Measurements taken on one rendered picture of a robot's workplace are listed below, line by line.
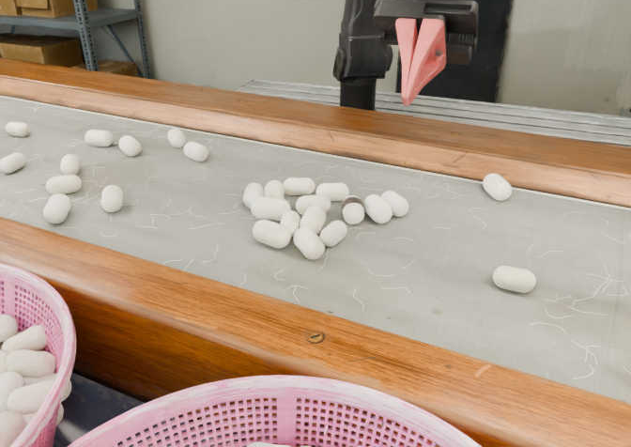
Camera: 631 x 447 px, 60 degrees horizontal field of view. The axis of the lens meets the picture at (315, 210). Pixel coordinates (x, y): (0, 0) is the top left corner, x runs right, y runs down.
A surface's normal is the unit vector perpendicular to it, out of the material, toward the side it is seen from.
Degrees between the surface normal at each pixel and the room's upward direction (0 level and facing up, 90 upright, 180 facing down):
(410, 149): 45
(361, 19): 85
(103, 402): 0
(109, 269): 0
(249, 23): 90
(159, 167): 0
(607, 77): 90
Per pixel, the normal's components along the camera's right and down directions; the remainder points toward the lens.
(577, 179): -0.30, -0.32
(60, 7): 0.89, 0.22
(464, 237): 0.00, -0.88
